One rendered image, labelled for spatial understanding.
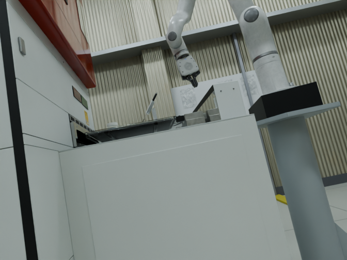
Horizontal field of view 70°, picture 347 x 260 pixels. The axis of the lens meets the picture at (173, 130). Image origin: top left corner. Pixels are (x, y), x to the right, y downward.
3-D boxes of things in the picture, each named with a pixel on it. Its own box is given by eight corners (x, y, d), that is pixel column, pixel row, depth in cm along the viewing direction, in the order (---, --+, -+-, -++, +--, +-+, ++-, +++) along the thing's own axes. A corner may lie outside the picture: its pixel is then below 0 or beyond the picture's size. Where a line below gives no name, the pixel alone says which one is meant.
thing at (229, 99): (222, 122, 87) (213, 83, 88) (194, 140, 141) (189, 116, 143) (247, 117, 88) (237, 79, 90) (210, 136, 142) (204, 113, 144)
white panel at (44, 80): (13, 146, 55) (-6, -17, 60) (94, 160, 135) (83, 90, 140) (28, 143, 55) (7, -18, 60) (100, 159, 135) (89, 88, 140)
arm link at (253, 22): (279, 59, 121) (264, 16, 126) (278, 44, 105) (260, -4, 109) (254, 68, 126) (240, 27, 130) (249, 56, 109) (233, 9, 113)
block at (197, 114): (185, 120, 104) (184, 113, 105) (184, 122, 108) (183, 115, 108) (204, 116, 105) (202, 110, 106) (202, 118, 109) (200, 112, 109)
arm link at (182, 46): (186, 46, 132) (189, 52, 141) (176, 25, 133) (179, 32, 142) (172, 54, 133) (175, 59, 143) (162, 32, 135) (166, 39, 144)
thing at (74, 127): (72, 147, 91) (68, 122, 92) (97, 154, 134) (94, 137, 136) (77, 146, 91) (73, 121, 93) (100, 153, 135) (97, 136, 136)
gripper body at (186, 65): (174, 57, 133) (183, 76, 132) (191, 50, 134) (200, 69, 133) (173, 63, 140) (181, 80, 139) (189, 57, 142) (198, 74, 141)
